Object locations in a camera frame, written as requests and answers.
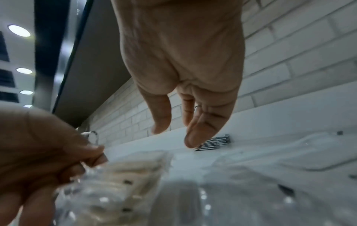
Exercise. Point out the person's left hand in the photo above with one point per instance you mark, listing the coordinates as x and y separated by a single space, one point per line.
33 154

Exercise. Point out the stack of beige soap bars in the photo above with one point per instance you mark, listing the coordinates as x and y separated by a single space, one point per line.
117 187

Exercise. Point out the shiny metal door frame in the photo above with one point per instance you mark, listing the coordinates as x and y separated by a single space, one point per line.
50 44

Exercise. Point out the pile of clear-wrapped toiletries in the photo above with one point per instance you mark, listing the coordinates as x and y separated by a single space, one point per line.
265 187

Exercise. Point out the person's right hand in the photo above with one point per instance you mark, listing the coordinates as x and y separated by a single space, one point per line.
181 44

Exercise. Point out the dark ceiling vent grille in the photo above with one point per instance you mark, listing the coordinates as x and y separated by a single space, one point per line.
3 46
7 78
8 97

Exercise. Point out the white countertop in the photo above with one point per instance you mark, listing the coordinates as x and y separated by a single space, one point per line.
279 114

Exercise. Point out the stack of toothpaste sachets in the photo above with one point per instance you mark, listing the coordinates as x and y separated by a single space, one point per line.
209 146

